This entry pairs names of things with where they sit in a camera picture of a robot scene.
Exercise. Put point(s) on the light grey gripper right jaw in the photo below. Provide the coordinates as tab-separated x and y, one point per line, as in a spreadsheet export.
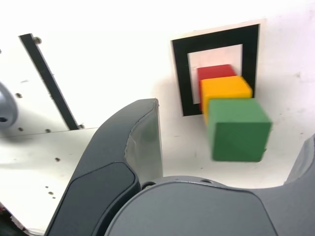
197	211

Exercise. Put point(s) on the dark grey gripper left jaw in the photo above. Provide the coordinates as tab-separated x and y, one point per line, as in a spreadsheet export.
98	172

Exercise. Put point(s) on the green cube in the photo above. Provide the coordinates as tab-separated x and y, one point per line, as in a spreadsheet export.
238	132

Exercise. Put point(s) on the yellow cube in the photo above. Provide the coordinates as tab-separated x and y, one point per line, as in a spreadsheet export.
226	88

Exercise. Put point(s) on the red cube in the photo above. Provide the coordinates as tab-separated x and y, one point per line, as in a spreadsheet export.
214	71

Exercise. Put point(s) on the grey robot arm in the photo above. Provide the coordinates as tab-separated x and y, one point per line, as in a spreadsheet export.
7	108

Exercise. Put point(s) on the black tape square outline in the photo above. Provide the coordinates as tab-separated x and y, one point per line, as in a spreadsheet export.
179	73

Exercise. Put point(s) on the black tape strip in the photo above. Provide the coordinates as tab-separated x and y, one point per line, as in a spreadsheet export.
49	81

